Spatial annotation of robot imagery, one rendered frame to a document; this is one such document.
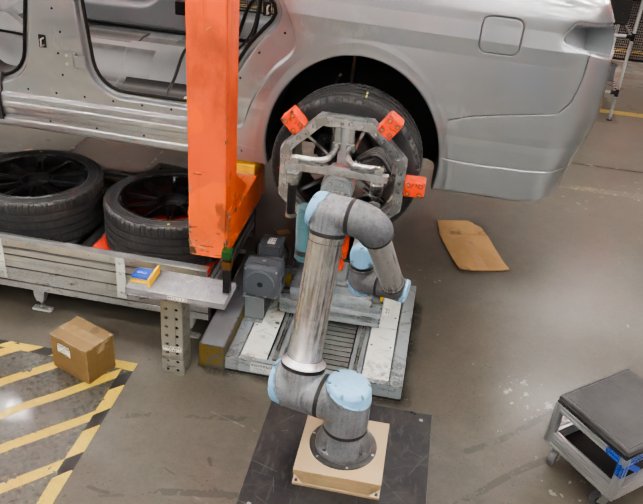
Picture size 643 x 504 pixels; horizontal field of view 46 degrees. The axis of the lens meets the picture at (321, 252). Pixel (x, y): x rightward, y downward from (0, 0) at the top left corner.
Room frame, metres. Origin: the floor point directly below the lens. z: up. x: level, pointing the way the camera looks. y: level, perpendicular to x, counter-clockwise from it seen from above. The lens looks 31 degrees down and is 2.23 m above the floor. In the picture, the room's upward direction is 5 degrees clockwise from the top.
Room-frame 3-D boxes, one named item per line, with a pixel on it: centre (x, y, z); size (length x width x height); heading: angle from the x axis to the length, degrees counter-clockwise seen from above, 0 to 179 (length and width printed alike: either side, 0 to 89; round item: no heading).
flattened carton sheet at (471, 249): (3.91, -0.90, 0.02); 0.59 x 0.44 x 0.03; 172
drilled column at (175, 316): (2.61, 0.60, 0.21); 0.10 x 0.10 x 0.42; 82
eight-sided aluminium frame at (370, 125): (2.95, -0.06, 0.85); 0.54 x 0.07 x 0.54; 82
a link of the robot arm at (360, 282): (2.40, -0.17, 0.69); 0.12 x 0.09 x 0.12; 68
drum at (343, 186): (2.88, -0.05, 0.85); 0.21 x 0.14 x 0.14; 172
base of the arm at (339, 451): (1.85, -0.13, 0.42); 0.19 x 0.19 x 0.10
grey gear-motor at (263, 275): (3.06, 0.24, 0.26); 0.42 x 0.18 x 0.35; 172
